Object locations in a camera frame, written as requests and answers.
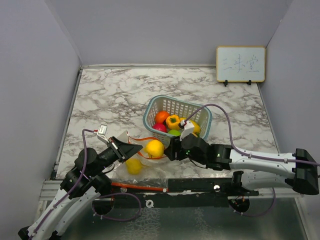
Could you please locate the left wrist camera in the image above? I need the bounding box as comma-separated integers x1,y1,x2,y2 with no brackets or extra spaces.
96,124,109,144

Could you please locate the small whiteboard with stand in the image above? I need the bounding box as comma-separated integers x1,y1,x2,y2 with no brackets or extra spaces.
216,46,266,86

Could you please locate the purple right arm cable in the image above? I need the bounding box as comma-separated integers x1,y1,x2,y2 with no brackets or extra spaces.
180,103,320,167

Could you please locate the orange tomato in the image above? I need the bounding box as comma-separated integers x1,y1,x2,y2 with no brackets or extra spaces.
154,111,170,124

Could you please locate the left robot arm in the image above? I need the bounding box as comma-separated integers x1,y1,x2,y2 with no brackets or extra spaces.
18,137,143,240

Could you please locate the light blue plastic basket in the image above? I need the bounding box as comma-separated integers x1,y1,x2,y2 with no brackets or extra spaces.
142,95,212,147

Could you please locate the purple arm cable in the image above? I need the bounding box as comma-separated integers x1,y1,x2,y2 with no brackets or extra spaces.
180,103,320,167
27,128,101,240

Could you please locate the yellow pear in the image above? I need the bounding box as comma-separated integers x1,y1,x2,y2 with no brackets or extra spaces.
125,158,143,175

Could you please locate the yellow lemon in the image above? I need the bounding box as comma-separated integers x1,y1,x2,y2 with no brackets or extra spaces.
189,119,201,135

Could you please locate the red apple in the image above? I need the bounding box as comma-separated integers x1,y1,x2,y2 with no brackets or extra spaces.
152,123,167,133

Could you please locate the black mounting rail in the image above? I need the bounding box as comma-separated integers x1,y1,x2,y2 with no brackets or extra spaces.
82,176,261,209

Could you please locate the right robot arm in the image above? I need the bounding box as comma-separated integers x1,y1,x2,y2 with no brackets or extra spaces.
164,134,320,196

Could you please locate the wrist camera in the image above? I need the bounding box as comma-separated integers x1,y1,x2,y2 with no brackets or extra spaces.
96,124,109,144
179,120,195,141

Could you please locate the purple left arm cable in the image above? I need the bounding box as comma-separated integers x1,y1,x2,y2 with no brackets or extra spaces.
27,128,101,240

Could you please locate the green lime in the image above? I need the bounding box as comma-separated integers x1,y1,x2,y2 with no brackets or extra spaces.
167,129,181,137

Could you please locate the clear zip top bag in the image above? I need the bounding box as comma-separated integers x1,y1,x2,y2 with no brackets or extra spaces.
107,130,169,192

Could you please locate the small yellow bell pepper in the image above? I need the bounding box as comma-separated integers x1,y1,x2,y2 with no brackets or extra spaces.
165,115,181,131

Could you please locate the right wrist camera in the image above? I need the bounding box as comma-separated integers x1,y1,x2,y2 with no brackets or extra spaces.
179,120,195,141

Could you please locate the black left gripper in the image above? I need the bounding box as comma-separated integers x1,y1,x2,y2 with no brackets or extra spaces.
90,136,144,177

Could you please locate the yellow apple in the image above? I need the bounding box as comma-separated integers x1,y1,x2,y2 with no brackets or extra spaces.
144,139,165,159

